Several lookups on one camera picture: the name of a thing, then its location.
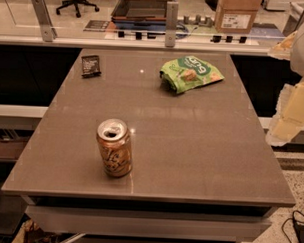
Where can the middle metal glass bracket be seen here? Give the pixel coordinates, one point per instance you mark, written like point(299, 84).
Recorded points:
point(170, 23)

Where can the green snack bag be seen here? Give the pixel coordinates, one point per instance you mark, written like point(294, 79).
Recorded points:
point(186, 73)

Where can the right metal glass bracket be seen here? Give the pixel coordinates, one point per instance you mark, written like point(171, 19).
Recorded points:
point(294, 21)

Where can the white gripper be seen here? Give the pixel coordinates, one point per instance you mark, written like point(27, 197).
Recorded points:
point(288, 119)

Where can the metal glass bracket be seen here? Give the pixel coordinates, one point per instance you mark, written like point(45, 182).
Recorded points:
point(294, 21)
point(47, 30)
point(170, 23)

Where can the left metal glass bracket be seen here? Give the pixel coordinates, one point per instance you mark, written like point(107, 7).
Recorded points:
point(47, 30)

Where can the grey open tray box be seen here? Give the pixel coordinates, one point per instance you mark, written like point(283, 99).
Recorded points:
point(130, 10)

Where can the black office chair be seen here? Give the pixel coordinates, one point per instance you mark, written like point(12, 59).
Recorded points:
point(76, 4)

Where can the dark floor sign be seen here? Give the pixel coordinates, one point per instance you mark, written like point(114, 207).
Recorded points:
point(98, 26)

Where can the orange soda can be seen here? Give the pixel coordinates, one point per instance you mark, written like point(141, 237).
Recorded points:
point(114, 143)

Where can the cardboard box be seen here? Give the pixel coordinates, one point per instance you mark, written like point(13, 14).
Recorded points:
point(236, 16)

